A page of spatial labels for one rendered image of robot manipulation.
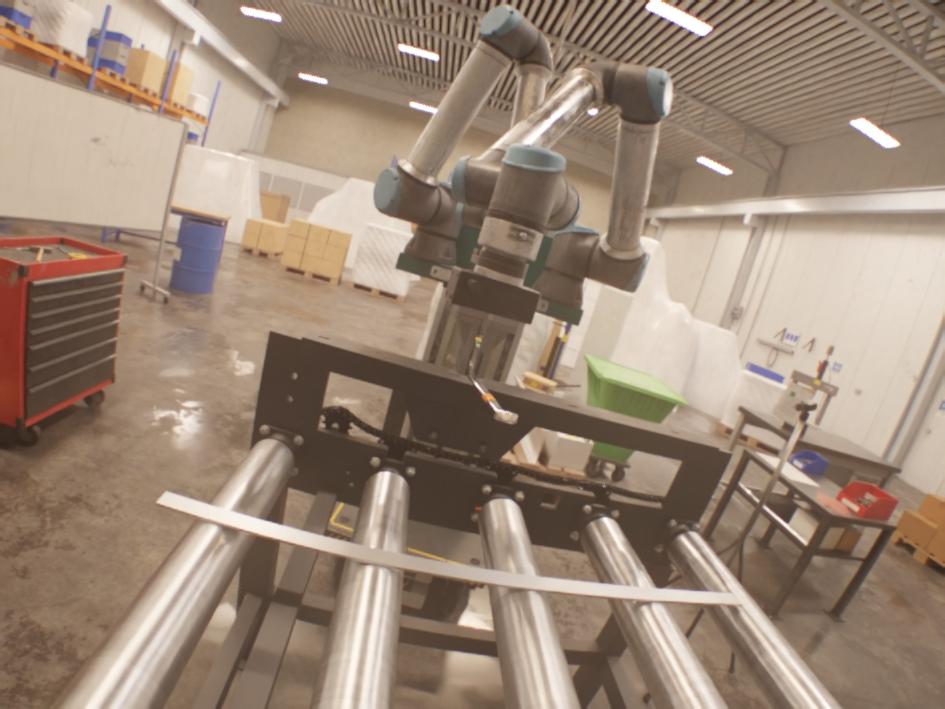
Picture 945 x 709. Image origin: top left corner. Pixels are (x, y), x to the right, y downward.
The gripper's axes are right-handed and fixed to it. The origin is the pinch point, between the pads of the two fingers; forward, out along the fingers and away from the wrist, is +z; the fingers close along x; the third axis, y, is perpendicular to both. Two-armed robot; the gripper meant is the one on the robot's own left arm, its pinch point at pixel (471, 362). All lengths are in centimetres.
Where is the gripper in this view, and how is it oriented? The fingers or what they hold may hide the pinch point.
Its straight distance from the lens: 71.4
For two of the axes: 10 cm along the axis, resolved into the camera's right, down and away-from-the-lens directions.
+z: -2.9, 9.3, 2.1
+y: 2.5, 2.9, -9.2
